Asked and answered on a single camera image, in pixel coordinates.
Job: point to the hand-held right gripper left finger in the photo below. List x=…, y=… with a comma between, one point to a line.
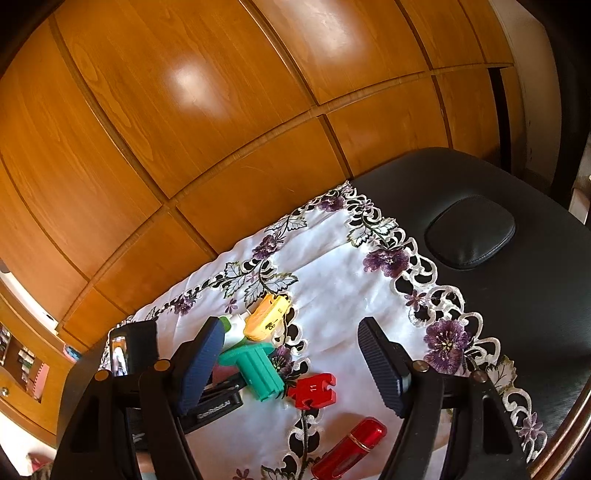
x=203, y=364

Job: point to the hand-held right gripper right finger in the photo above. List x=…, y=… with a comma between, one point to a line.
x=381, y=369

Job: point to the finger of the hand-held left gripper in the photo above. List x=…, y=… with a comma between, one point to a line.
x=217, y=408

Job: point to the dark pink block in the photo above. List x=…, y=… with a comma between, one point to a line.
x=226, y=373

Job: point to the teal plastic ribbed piece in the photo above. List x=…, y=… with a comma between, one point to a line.
x=258, y=374

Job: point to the red puzzle piece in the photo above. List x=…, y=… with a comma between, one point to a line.
x=314, y=390

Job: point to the yellow plastic toy piece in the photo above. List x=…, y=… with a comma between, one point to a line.
x=265, y=321

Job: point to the white green plastic bottle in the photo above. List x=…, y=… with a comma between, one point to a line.
x=233, y=334

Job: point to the blue foam board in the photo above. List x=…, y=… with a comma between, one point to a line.
x=71, y=354

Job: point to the red glossy cylinder case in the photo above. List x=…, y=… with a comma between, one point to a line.
x=351, y=447

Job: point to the pink foam mat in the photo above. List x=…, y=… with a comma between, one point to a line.
x=41, y=379

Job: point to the white floral embroidered tablecloth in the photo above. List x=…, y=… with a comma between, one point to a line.
x=332, y=277

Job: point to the row of small bottles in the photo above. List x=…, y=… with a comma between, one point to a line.
x=23, y=360

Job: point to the wooden door with shelf niche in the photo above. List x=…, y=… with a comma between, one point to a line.
x=18, y=406

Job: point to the black padded massage table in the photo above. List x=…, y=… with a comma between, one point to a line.
x=531, y=286

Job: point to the wooden panelled wardrobe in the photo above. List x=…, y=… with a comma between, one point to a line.
x=184, y=115

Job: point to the curved wooden rail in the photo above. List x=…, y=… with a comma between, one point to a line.
x=570, y=429

